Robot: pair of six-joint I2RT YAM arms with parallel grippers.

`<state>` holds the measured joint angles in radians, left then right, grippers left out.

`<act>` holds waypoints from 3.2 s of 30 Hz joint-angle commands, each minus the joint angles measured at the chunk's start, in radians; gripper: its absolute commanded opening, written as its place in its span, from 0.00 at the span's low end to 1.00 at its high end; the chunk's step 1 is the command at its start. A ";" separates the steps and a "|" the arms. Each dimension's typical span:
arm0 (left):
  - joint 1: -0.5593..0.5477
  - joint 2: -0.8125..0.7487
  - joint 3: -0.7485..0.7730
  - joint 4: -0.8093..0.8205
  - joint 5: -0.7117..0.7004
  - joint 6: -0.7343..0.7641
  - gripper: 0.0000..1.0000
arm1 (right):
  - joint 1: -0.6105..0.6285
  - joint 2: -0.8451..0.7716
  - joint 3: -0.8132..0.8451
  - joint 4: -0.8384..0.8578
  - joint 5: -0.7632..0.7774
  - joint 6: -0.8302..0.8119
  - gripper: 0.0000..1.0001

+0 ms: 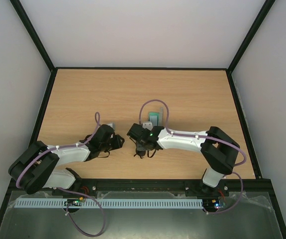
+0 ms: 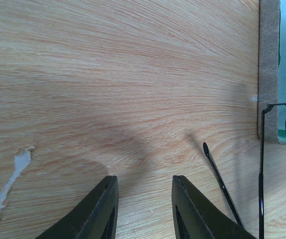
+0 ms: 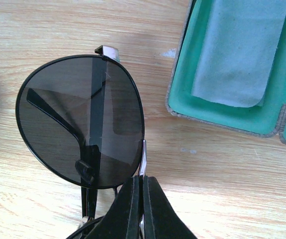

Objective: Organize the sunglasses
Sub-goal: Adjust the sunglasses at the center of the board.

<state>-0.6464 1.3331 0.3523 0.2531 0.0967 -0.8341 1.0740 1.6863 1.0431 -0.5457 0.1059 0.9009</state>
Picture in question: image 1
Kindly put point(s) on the black enclosure frame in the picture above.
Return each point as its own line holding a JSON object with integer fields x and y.
{"x": 266, "y": 7}

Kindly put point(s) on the metal front tray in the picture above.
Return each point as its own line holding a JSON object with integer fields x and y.
{"x": 250, "y": 216}

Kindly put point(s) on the blue cleaning cloth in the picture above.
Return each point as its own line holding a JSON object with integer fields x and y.
{"x": 154, "y": 120}

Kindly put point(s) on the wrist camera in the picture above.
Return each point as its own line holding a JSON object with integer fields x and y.
{"x": 112, "y": 125}
{"x": 147, "y": 125}

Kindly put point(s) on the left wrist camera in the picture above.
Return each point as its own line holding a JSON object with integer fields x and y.
{"x": 112, "y": 125}

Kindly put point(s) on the light blue slotted cable duct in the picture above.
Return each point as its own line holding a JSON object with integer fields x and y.
{"x": 110, "y": 203}

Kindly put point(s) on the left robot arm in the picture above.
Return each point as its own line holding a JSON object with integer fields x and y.
{"x": 37, "y": 167}

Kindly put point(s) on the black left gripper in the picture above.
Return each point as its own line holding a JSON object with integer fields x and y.
{"x": 117, "y": 143}

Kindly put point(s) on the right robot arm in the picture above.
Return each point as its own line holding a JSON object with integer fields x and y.
{"x": 219, "y": 150}

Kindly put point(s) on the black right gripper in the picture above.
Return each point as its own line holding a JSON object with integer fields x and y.
{"x": 135, "y": 132}

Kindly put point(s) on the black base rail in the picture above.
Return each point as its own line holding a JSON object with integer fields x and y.
{"x": 191, "y": 188}

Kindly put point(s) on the grey leather glasses case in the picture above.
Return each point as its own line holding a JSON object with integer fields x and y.
{"x": 159, "y": 114}

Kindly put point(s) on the black sunglasses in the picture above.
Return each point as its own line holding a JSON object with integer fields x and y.
{"x": 141, "y": 152}

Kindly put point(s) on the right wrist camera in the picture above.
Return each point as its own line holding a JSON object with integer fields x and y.
{"x": 147, "y": 125}

